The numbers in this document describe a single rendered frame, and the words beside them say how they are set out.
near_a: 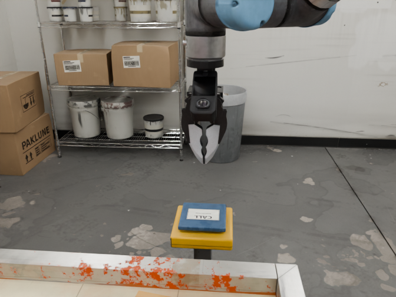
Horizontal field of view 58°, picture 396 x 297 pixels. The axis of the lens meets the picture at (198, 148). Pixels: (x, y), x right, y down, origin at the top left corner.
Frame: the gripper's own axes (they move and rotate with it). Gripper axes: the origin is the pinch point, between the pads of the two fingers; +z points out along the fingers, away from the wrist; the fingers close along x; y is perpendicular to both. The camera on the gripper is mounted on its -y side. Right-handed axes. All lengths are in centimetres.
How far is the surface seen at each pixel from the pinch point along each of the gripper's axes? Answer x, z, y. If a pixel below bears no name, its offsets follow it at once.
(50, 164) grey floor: 158, 110, 225
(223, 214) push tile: -4.4, 13.3, 0.5
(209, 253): -1.5, 22.2, -1.9
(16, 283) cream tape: 30.7, 14.7, -21.9
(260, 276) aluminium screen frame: -10.7, 11.3, -20.7
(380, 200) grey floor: -124, 110, 183
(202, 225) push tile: 0.0, 13.3, -4.3
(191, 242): 2.1, 16.0, -6.4
